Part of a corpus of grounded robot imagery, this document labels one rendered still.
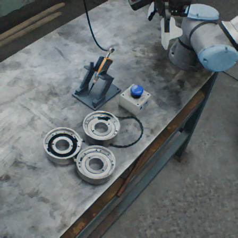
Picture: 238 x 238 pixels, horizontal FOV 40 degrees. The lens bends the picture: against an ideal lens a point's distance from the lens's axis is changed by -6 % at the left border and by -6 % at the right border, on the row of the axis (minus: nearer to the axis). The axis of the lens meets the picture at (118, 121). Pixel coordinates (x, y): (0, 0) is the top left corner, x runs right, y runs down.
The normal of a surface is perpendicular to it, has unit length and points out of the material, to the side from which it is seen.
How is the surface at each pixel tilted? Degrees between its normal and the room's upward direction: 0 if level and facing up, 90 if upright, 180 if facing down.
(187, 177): 0
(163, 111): 0
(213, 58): 95
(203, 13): 8
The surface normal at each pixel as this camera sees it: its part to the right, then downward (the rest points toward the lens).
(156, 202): 0.11, -0.63
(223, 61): 0.10, 0.83
